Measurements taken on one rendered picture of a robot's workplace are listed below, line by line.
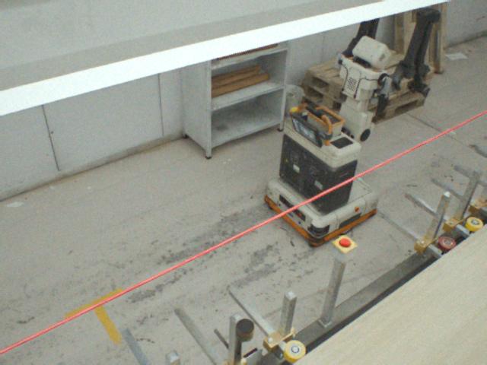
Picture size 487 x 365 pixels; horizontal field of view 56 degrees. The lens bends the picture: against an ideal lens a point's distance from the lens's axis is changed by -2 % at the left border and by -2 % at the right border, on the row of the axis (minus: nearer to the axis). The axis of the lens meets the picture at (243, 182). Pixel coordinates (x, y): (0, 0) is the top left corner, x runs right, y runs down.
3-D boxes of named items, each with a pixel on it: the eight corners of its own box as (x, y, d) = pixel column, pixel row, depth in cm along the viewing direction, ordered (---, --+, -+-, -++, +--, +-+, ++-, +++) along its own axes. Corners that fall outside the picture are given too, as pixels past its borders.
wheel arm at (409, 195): (403, 198, 271) (405, 192, 269) (407, 195, 273) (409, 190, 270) (469, 242, 245) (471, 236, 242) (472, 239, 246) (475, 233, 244)
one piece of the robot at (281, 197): (309, 228, 335) (310, 220, 330) (273, 197, 361) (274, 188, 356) (311, 226, 337) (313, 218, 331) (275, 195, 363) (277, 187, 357)
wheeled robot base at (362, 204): (315, 250, 339) (319, 225, 324) (262, 202, 379) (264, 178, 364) (377, 216, 371) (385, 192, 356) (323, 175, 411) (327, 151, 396)
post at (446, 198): (416, 261, 251) (443, 192, 222) (420, 258, 253) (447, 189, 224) (421, 265, 249) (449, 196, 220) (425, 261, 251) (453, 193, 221)
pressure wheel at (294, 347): (281, 372, 182) (284, 357, 175) (281, 354, 188) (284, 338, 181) (302, 374, 181) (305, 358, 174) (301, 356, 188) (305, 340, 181)
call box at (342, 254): (329, 255, 185) (332, 241, 180) (341, 248, 188) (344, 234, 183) (342, 266, 181) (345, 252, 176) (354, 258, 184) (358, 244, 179)
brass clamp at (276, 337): (261, 344, 190) (262, 338, 186) (286, 328, 196) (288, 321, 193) (271, 355, 186) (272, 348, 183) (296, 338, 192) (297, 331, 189)
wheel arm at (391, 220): (375, 215, 259) (377, 209, 257) (379, 213, 261) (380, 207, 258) (440, 263, 233) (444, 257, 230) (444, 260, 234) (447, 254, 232)
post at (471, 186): (445, 237, 261) (474, 168, 232) (448, 234, 263) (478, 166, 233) (450, 240, 259) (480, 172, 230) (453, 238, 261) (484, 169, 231)
